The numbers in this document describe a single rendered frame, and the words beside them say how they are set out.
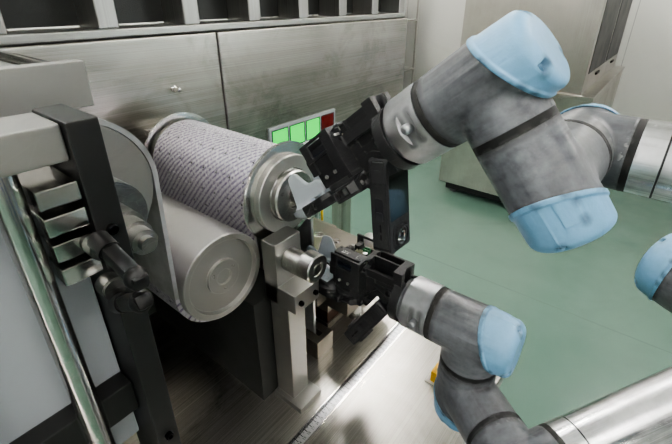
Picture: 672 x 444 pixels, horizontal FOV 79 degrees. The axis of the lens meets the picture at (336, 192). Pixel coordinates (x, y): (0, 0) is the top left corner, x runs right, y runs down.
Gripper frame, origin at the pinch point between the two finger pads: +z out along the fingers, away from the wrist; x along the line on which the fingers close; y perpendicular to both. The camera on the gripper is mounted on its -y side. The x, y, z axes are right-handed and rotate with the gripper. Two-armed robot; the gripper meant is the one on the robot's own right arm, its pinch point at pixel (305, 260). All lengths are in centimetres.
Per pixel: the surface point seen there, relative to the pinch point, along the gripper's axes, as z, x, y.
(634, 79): -16, -444, -30
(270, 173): -3.4, 9.4, 20.4
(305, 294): -9.4, 10.0, 3.9
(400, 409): -21.2, 1.4, -19.0
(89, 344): -12.5, 36.3, 18.1
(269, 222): -3.4, 10.2, 13.4
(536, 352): -27, -125, -109
